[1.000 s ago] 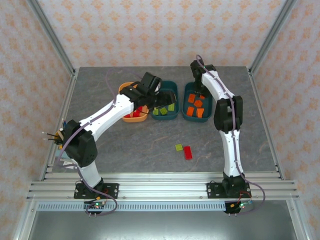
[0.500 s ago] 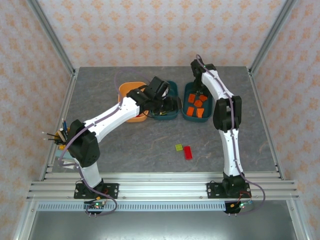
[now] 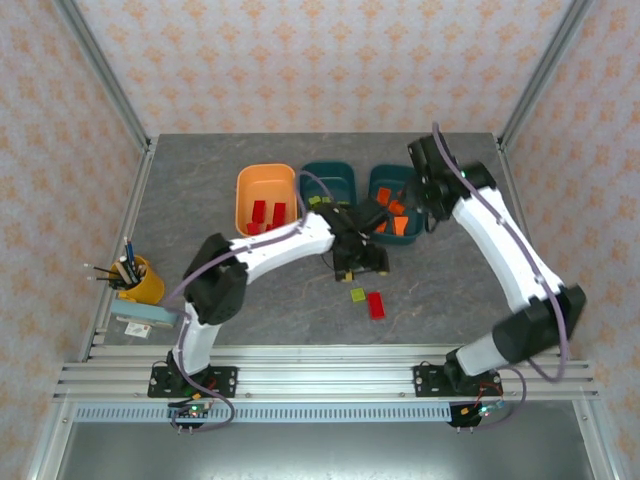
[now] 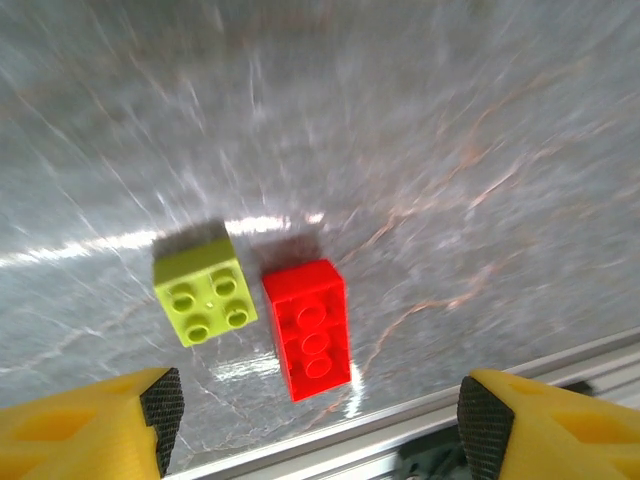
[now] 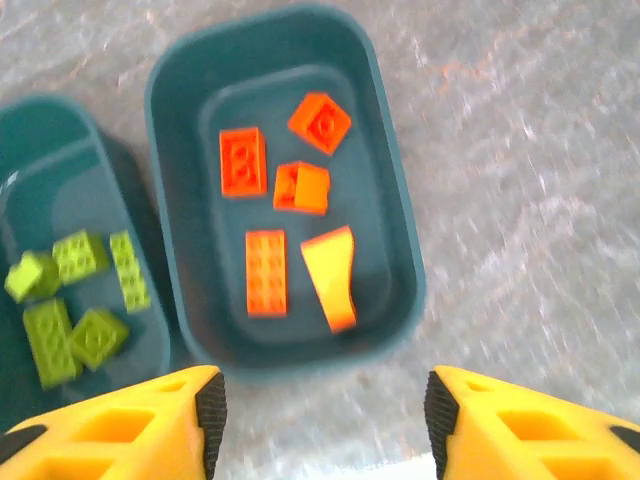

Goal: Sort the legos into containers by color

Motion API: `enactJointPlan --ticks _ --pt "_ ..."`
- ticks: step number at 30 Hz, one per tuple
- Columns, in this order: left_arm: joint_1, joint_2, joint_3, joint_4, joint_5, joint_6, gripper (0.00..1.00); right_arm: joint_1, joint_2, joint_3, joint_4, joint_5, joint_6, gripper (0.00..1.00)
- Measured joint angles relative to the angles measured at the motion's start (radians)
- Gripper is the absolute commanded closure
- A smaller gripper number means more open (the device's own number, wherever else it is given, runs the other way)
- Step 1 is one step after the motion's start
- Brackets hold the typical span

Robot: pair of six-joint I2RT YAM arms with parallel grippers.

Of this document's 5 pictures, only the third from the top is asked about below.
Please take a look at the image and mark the teal container holding orange legos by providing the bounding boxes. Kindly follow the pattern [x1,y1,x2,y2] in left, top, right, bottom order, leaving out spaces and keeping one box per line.
[367,163,427,248]

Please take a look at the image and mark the teal container holding green legos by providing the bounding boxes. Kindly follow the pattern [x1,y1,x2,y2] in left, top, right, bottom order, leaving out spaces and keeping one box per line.
[298,159,358,217]

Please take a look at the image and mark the orange plastic container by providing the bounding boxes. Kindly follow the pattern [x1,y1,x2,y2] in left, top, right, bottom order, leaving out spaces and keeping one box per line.
[234,163,299,239]

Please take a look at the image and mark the yellow pencil cup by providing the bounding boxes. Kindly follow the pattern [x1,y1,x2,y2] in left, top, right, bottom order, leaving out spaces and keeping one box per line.
[109,255,166,306]

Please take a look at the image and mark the light blue box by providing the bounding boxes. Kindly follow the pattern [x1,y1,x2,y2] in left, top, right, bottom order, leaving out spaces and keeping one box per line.
[110,298,179,329]

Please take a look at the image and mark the blue pen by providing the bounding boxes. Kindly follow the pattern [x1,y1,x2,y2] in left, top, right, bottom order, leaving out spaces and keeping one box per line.
[122,236,138,281]

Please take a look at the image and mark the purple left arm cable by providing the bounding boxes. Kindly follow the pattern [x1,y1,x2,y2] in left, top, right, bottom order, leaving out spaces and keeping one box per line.
[164,168,335,436]

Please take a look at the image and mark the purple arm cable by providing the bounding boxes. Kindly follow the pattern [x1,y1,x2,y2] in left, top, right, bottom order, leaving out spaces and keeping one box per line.
[432,121,571,384]
[164,168,335,436]

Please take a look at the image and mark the aluminium right side rail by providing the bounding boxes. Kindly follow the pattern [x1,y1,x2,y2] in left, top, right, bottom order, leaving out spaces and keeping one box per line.
[495,138,569,351]

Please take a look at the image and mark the aluminium front frame rail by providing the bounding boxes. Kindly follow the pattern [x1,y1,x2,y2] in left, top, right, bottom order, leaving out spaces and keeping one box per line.
[52,343,601,402]

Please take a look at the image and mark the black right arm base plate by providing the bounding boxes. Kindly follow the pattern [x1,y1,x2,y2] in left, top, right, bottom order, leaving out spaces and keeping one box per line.
[413,363,502,399]

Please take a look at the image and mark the slotted grey cable tray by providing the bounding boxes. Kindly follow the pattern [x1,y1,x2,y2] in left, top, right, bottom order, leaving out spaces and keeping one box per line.
[73,405,454,424]

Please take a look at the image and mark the aluminium right frame post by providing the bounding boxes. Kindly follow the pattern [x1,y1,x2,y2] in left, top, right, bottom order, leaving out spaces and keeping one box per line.
[497,0,597,149]

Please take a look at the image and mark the aluminium frame post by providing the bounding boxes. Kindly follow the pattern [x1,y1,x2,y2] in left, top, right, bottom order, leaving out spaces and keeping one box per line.
[53,0,153,153]
[497,0,597,149]

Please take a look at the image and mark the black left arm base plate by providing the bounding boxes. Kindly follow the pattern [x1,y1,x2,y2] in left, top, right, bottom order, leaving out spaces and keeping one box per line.
[147,365,239,399]

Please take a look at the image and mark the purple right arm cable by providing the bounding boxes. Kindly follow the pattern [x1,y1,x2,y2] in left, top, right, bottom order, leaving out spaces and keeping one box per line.
[432,121,571,384]

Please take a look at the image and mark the aluminium left side rail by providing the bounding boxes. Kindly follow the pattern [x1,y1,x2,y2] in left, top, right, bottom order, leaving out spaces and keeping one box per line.
[78,138,159,362]

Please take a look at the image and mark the aluminium left frame post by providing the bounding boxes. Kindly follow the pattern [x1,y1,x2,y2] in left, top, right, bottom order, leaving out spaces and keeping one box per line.
[53,0,153,153]

